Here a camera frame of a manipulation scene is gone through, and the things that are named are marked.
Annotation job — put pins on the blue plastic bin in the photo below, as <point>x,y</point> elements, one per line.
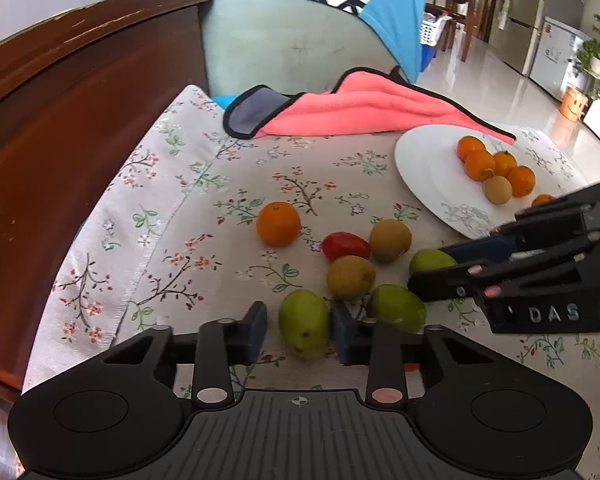
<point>427,57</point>

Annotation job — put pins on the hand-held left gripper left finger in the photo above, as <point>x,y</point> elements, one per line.
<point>255,332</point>

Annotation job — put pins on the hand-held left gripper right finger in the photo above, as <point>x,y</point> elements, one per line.
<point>347,335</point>

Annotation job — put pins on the pink towel with black trim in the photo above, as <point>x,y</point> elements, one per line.
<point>360,107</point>

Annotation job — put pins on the small white refrigerator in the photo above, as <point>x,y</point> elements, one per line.
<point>557,55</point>

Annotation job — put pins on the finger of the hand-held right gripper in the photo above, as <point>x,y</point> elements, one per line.
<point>445,285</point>
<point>480,247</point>

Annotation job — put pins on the silver refrigerator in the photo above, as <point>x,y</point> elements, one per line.
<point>525,10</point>

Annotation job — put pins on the white plastic basket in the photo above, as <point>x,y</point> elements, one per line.
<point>434,30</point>

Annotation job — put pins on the orange mandarin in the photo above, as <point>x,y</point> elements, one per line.
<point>470,147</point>
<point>543,200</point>
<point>278,223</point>
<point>505,162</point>
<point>522,181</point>
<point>480,165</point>

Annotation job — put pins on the brown kiwi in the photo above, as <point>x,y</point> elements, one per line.
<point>497,190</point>
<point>351,276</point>
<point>390,240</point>

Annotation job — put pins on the orange smiley bucket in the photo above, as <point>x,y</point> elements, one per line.
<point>573,102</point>

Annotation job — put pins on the white plate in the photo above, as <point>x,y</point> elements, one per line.
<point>430,170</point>

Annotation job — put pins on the pale green armchair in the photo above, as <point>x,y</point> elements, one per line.
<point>280,45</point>

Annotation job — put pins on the dark wooden cabinet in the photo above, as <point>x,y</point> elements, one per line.
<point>70,135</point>

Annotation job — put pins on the floral cloth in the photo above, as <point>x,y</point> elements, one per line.
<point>205,240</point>

